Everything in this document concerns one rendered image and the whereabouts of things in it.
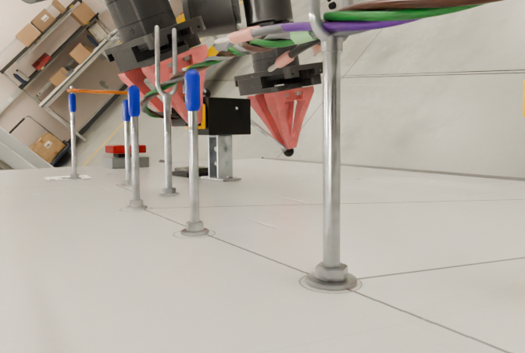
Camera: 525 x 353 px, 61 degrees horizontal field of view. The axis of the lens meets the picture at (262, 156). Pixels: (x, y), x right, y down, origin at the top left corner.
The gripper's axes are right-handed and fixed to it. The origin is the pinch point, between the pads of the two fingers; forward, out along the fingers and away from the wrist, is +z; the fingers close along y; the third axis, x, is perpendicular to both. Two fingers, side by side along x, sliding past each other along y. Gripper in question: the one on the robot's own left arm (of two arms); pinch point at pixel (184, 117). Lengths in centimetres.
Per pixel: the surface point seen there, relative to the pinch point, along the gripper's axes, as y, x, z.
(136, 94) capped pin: 12.6, -9.6, -5.7
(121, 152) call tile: -22.7, 0.2, 5.3
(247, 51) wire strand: 24.1, -8.4, -6.8
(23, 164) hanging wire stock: -74, -4, 9
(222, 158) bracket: 1.2, 1.8, 5.7
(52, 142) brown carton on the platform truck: -716, 152, 96
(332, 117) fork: 31.7, -11.8, -4.6
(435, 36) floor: -90, 211, 43
